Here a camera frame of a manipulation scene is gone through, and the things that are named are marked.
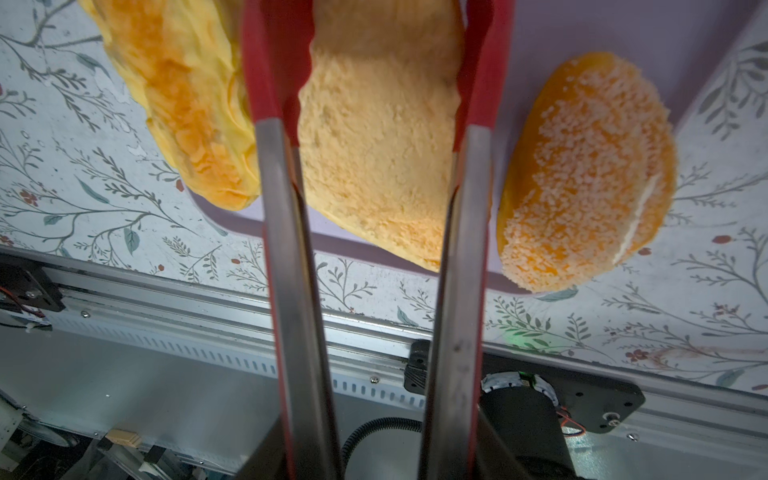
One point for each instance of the triangular fake toast slice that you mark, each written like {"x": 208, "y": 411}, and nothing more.
{"x": 377, "y": 121}

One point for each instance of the oval sugared fake bread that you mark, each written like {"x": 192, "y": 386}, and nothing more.
{"x": 591, "y": 178}

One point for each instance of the corn topped fake bread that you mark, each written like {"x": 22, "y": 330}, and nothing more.
{"x": 181, "y": 62}

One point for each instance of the lavender plastic tray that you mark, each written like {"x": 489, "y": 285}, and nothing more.
{"x": 679, "y": 46}

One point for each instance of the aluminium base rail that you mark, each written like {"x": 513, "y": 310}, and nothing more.
{"x": 193, "y": 369}

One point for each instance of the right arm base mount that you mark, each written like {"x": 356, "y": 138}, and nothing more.
{"x": 599, "y": 404}

